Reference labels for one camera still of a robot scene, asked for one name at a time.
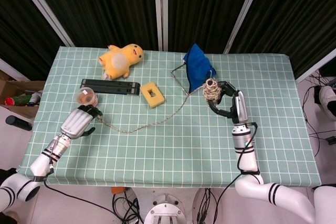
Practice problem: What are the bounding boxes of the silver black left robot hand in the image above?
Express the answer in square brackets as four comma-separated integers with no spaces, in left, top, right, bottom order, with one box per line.
[59,104,103,140]

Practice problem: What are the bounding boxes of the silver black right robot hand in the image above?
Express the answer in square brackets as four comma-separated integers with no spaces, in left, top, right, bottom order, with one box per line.
[208,80,249,125]

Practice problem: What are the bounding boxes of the beige braided rope with bundle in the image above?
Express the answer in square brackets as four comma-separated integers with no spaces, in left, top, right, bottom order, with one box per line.
[94,78,224,134]

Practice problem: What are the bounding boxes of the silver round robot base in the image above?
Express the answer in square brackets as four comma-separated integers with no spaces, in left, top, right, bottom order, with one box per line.
[143,194,190,224]

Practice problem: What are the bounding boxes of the clear plastic snack jar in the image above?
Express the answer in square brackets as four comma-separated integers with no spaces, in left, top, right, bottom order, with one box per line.
[74,87,100,107]

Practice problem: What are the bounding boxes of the black cylinder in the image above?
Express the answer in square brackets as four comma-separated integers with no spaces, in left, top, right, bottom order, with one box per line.
[5,115,33,131]

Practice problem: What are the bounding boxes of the blue cloth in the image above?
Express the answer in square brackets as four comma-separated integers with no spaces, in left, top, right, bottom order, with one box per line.
[183,42,217,94]

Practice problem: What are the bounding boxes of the cardboard box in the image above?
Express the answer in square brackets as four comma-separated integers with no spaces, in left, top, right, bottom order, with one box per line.
[0,69,46,120]

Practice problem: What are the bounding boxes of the yellow plush duck toy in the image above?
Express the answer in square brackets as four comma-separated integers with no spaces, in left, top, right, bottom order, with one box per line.
[98,43,144,80]

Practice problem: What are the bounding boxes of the yellow sponge with hole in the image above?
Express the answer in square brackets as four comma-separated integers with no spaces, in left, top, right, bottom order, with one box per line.
[139,82,166,109]

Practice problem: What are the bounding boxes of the green checked tablecloth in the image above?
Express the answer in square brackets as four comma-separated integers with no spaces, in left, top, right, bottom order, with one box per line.
[17,46,322,188]

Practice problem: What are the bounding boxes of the white rounded device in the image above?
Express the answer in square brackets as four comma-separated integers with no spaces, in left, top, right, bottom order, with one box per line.
[319,84,336,120]

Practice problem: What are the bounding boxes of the black partition curtain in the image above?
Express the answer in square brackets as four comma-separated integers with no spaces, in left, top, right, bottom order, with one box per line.
[167,0,257,53]
[230,0,336,78]
[0,0,66,80]
[26,0,158,50]

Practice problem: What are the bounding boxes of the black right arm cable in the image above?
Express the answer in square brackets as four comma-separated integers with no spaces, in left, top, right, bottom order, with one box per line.
[216,121,259,209]

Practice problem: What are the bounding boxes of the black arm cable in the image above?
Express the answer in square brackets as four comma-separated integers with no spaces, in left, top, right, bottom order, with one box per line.
[216,121,259,209]
[41,179,118,217]

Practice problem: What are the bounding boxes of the metal wire rack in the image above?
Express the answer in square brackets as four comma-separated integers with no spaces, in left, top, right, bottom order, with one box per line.
[170,57,194,96]

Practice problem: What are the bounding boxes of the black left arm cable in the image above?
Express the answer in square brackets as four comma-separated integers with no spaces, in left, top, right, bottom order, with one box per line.
[41,179,118,217]

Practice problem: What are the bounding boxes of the white partition frame rail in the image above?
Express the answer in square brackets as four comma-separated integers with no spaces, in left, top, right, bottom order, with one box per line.
[0,58,29,82]
[295,49,336,83]

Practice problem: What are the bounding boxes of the black floor cable bundle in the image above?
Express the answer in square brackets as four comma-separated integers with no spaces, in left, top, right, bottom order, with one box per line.
[112,189,144,224]
[301,74,336,154]
[195,187,215,224]

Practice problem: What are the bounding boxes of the white partition frame post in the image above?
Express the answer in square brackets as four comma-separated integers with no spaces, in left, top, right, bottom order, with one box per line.
[223,0,267,54]
[162,0,169,51]
[153,0,163,51]
[10,0,76,48]

